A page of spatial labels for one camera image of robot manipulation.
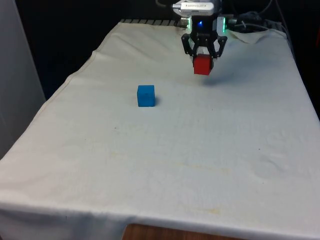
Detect red cube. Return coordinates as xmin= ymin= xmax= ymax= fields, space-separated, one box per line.
xmin=193 ymin=54 xmax=214 ymax=76

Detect white cable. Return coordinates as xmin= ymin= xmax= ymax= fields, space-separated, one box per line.
xmin=238 ymin=20 xmax=271 ymax=33

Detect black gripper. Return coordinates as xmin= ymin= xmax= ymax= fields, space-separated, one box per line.
xmin=181 ymin=14 xmax=228 ymax=69

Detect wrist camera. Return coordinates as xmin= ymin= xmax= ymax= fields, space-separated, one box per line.
xmin=171 ymin=1 xmax=216 ymax=17

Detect blue cube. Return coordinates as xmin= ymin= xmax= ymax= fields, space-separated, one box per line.
xmin=136 ymin=84 xmax=156 ymax=108

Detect black cable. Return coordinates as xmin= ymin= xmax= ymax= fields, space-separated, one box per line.
xmin=155 ymin=0 xmax=176 ymax=8

